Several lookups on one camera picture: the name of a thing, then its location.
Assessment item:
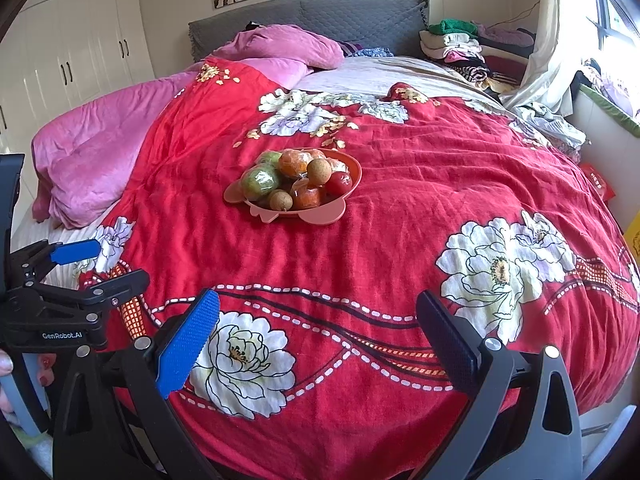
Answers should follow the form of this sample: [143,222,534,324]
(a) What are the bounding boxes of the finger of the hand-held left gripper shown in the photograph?
[50,268,151,312]
[10,238,101,277]

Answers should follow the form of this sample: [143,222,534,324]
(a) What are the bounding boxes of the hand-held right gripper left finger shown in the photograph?
[52,287,221,480]

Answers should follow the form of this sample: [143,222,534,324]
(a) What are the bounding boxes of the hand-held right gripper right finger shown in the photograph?
[416,289,586,480]

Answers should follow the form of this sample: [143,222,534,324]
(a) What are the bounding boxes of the pink scalloped bowl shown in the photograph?
[223,147,363,225]

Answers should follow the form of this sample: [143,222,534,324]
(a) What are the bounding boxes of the red tomato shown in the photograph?
[325,171,352,196]

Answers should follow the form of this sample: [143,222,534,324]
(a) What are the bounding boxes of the person's left hand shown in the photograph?
[0,350,57,387]

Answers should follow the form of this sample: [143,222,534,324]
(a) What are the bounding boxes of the white striped sheet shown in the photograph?
[10,205,116,291]

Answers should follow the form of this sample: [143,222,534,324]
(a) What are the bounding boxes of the red floral blanket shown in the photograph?
[75,57,640,480]

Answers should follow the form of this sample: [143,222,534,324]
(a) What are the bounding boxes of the pink quilt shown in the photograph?
[31,57,308,228]

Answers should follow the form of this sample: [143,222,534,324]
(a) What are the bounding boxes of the yellow object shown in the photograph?
[622,210,640,261]

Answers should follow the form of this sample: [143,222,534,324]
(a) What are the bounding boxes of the red box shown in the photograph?
[580,162,616,201]

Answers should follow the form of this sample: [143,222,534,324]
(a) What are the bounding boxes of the white wardrobe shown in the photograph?
[0,0,156,146]

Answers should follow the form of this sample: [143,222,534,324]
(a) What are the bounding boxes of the crumpled grey white clothes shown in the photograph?
[510,102,586,148]

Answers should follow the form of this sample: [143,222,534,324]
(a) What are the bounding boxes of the beige bed sheet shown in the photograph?
[295,56,501,106]

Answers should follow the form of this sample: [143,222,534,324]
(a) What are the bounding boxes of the green ledge cushion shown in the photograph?
[577,85,640,138]

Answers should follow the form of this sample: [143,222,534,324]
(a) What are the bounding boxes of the pink pillow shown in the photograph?
[212,24,346,70]

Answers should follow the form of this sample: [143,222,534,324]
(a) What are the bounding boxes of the pile of folded clothes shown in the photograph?
[419,30,493,86]

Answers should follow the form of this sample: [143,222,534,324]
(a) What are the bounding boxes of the clothes on windowsill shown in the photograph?
[575,57,640,116]

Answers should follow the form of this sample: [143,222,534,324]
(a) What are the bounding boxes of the purple patterned cloth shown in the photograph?
[340,40,396,58]

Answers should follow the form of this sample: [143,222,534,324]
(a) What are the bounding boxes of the cream curtain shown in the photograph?
[500,0,596,116]

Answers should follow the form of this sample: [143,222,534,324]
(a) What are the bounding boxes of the mauve clothes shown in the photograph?
[475,22,536,48]

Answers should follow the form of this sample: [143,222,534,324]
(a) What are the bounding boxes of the green knitted garment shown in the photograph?
[427,19,478,36]

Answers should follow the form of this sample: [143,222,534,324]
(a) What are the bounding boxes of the grey padded headboard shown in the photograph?
[187,0,431,63]

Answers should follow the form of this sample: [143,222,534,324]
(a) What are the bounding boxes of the window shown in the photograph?
[590,0,640,51]

